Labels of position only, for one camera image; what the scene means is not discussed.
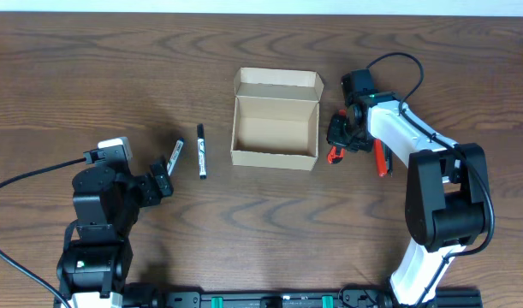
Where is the red and black stapler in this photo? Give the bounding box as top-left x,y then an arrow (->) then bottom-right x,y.
373,139 -> 393,177

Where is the right black cable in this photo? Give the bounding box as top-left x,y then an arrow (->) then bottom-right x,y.
366,51 -> 496,308

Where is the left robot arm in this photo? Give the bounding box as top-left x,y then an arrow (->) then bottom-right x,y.
54,155 -> 173,307

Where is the left black cable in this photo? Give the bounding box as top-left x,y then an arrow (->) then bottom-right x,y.
0,157 -> 87,308

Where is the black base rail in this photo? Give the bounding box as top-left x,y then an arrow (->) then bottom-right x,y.
53,284 -> 484,308

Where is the red utility knife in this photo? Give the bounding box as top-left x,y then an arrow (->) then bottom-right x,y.
326,110 -> 347,164

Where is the open cardboard box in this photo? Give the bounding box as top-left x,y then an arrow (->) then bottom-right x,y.
230,68 -> 324,171

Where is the blue whiteboard marker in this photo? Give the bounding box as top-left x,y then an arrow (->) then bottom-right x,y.
166,138 -> 185,176

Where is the black whiteboard marker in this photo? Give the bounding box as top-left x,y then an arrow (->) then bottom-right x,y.
197,123 -> 207,180

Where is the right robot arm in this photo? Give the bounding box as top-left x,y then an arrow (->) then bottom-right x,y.
327,92 -> 495,307

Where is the black cable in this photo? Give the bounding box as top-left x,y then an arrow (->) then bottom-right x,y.
0,157 -> 87,308
366,51 -> 496,308

